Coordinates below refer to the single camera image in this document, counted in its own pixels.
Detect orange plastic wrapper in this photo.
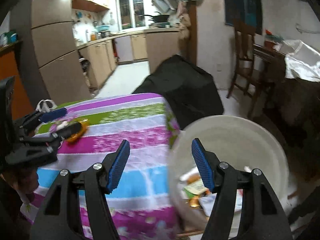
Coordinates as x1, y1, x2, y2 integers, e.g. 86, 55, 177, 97
66, 119, 89, 144

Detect gold cigarette pack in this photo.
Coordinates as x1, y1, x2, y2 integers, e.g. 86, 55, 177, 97
189, 196, 202, 209

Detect white alcohol wipes pack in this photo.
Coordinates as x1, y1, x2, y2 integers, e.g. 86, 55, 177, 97
199, 190, 243, 217

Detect floral purple tablecloth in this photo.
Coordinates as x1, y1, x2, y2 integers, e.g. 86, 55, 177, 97
21, 93, 180, 239

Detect green toothpaste box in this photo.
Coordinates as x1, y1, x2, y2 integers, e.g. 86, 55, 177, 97
183, 179, 208, 198

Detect white crumpled sheet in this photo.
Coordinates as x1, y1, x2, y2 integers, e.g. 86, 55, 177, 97
273, 40, 320, 82

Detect black wok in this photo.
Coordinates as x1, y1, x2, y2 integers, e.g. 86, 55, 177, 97
144, 14, 170, 23

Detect orange wooden cabinet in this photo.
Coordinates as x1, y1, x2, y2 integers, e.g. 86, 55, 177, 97
0, 47, 34, 120

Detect white plastic bucket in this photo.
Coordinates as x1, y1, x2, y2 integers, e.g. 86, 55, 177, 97
167, 114, 290, 233

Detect kitchen base cabinets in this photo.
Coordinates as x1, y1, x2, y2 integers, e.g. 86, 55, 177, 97
77, 28, 180, 89

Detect dark wooden dining table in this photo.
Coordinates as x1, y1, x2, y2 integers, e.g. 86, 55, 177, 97
253, 45, 319, 154

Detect dark window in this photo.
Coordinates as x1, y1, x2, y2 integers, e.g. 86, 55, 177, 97
224, 0, 263, 35

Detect operator hand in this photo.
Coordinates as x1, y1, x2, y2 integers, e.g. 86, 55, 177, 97
1, 168, 39, 194

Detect teal basin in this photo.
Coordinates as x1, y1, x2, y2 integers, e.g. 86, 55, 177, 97
96, 25, 110, 32

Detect kitchen window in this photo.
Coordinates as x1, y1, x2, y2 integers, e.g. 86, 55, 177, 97
118, 0, 146, 30

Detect dark wooden chair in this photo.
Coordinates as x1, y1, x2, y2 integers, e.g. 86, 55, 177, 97
227, 19, 268, 120

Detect black fabric covered object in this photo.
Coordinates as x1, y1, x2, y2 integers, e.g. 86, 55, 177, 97
133, 54, 224, 129

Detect white red snack packet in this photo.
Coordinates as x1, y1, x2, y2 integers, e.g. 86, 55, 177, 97
50, 120, 69, 132

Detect grey three-door refrigerator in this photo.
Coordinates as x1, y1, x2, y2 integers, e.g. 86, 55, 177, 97
10, 0, 91, 107

